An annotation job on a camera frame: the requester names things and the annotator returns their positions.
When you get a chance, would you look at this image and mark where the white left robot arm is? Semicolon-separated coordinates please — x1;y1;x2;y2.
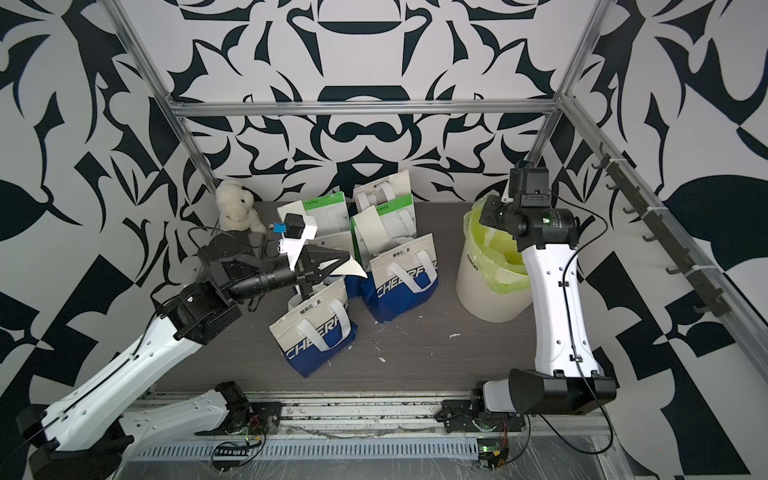
17;231;365;479

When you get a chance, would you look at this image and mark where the green white left takeout bag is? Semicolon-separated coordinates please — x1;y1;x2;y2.
297;192;350;237

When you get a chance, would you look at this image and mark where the blue white takeout bag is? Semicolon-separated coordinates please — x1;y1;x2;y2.
360;233;439;323
269;279;358;378
304;231;355;269
352;171;411;212

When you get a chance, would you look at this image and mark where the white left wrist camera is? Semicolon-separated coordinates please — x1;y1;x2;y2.
273;213;318;270

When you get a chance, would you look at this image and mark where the white plush bear toy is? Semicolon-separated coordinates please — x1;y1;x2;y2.
215;181;267;235

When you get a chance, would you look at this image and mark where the cream ribbed trash bin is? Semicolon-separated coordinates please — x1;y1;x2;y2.
456;237;533;323

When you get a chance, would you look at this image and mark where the white receipt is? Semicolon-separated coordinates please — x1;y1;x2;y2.
352;206;390;266
277;201;307;224
330;257;367;278

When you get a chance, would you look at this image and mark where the white receipt on green bag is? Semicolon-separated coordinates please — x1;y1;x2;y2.
352;206;390;266

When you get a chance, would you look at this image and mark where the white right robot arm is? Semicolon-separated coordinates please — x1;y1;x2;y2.
465;167;617;424

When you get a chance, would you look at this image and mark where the green white right takeout bag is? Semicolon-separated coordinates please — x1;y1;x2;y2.
350;194;417;269

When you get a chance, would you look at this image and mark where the green white takeout bag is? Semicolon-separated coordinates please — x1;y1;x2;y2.
350;194;417;269
297;192;350;237

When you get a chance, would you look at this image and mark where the grey wall hook rail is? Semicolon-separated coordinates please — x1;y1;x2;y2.
595;147;732;317

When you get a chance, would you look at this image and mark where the green plastic bin liner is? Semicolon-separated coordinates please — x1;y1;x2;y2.
463;191;531;295

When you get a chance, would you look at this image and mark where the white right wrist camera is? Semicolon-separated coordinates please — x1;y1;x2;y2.
501;160;533;203

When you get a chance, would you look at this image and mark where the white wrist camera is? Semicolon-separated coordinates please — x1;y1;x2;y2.
501;160;533;203
273;213;318;270

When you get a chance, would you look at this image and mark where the blue white front takeout bag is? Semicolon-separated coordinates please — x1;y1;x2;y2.
269;279;358;378

